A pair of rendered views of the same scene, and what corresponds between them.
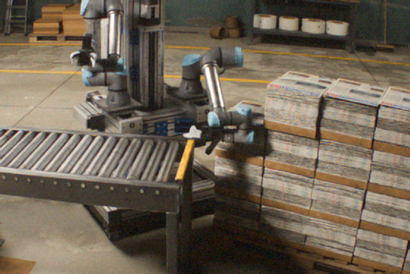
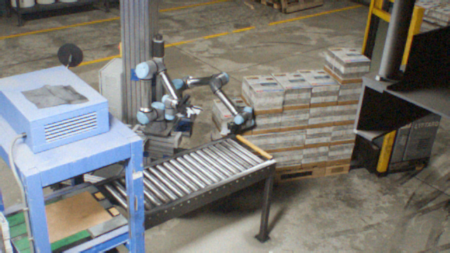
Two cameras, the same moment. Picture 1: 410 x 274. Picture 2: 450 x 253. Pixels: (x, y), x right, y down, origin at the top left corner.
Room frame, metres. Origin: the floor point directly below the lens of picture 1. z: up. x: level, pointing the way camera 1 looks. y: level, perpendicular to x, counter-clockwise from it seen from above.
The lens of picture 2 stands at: (-0.22, 2.97, 3.06)
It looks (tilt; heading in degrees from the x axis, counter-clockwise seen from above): 29 degrees down; 313
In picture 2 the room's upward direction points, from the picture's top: 4 degrees clockwise
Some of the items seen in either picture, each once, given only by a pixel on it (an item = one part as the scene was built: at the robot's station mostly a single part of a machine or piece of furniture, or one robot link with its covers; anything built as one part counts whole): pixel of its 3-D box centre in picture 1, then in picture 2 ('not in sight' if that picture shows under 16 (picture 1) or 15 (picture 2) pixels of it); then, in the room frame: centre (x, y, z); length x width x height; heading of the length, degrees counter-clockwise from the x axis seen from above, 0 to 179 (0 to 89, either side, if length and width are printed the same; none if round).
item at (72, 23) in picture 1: (68, 22); not in sight; (8.83, 2.29, 0.28); 1.20 x 0.83 x 0.57; 84
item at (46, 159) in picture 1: (50, 154); (188, 175); (2.26, 0.71, 0.77); 0.47 x 0.05 x 0.05; 174
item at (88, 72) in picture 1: (93, 66); (171, 111); (2.65, 0.56, 1.12); 0.11 x 0.08 x 0.11; 96
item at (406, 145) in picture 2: not in sight; (398, 126); (1.89, -2.06, 0.40); 0.69 x 0.55 x 0.80; 153
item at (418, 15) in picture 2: not in sight; (398, 94); (1.76, -1.58, 0.97); 0.09 x 0.09 x 1.75; 63
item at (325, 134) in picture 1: (352, 127); (287, 98); (2.53, -0.82, 0.86); 0.38 x 0.29 x 0.04; 152
